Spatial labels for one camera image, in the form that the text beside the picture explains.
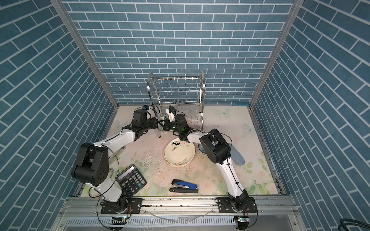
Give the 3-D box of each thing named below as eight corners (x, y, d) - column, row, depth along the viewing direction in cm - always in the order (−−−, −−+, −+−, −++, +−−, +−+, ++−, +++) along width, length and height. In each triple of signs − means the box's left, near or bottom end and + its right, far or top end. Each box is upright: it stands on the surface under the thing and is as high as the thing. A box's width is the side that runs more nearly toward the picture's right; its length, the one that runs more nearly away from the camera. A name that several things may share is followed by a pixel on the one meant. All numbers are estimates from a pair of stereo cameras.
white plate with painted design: (163, 167, 89) (162, 164, 85) (166, 141, 101) (166, 138, 97) (194, 167, 89) (195, 165, 85) (194, 141, 101) (194, 138, 98)
